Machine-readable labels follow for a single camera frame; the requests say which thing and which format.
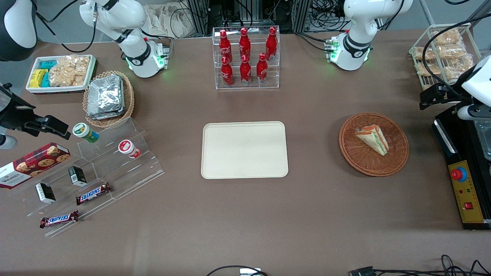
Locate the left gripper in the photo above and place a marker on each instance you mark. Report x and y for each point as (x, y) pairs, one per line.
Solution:
(445, 94)

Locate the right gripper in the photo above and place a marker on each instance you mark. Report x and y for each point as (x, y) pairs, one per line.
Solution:
(13, 114)

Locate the triangle sandwich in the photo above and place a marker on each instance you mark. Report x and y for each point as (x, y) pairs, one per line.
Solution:
(374, 138)

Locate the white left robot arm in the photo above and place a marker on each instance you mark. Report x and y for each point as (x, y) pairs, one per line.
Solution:
(355, 46)

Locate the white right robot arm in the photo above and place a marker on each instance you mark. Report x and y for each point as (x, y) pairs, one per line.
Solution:
(134, 50)

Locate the white rectangular snack tray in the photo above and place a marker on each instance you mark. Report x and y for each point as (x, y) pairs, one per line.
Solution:
(32, 89)

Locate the oval brown wicker basket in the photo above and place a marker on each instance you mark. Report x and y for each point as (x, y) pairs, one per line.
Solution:
(128, 96)

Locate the round brown wicker basket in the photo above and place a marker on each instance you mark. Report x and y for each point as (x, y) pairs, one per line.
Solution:
(372, 163)

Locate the beige plastic tray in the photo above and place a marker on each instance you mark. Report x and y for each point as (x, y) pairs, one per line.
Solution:
(244, 150)

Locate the red tartan cookie box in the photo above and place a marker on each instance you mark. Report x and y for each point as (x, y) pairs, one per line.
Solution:
(34, 165)

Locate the green snack cup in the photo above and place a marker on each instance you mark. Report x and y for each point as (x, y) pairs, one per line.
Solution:
(83, 131)

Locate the teal snack pack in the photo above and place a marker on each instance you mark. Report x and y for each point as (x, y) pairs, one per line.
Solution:
(45, 80)
(48, 64)

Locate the yellow snack pack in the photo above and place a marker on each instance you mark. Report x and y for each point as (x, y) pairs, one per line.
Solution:
(36, 78)

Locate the silver metal container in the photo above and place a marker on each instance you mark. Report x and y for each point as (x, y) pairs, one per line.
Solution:
(484, 138)

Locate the small black box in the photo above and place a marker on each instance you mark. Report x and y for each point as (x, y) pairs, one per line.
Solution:
(45, 193)
(78, 175)

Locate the silver foil pack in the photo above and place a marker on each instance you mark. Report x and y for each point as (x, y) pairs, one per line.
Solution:
(103, 116)
(105, 94)

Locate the clear bag of crackers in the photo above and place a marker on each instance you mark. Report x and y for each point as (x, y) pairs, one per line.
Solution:
(69, 71)

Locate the brown Snickers bar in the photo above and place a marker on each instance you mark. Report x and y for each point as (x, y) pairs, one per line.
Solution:
(59, 219)
(93, 193)

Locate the clear acrylic step stand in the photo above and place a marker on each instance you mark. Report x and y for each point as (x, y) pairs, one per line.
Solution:
(115, 172)

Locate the red strawberry snack cup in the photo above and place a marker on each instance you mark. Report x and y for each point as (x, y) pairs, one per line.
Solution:
(127, 147)

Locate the black yellow control box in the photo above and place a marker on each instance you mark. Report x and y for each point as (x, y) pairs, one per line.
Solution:
(466, 199)

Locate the beige cloth bag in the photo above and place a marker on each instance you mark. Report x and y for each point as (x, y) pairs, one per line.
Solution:
(165, 21)

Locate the red cola bottle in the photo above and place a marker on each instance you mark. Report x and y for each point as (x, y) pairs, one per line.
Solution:
(271, 44)
(245, 71)
(224, 46)
(227, 73)
(244, 44)
(262, 69)

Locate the clear acrylic bottle rack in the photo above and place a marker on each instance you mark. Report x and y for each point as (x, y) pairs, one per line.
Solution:
(247, 85)

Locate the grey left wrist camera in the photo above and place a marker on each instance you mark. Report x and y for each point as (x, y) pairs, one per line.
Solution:
(473, 112)

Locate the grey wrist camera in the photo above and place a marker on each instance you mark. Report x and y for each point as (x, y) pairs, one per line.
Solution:
(7, 142)
(473, 112)

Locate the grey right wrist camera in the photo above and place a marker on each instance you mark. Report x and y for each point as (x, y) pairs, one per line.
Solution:
(7, 142)

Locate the aluminium frame post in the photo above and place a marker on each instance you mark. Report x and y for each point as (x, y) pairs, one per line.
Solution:
(301, 15)
(197, 15)

